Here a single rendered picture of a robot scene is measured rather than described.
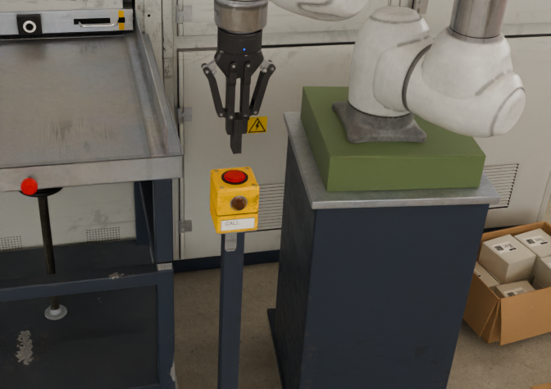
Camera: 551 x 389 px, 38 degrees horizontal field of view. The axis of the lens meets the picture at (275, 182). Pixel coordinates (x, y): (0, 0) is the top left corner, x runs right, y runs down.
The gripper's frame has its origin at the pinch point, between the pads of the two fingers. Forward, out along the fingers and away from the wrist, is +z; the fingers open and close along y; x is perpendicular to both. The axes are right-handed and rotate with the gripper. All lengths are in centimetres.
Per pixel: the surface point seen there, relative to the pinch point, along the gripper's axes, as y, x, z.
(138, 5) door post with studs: 9, -87, 7
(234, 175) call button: 0.0, 0.1, 8.8
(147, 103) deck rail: 11.5, -43.0, 14.4
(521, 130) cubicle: -117, -85, 53
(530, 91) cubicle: -117, -85, 38
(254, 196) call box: -3.0, 4.0, 11.3
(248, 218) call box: -2.1, 4.1, 16.1
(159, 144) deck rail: 11.2, -23.7, 14.4
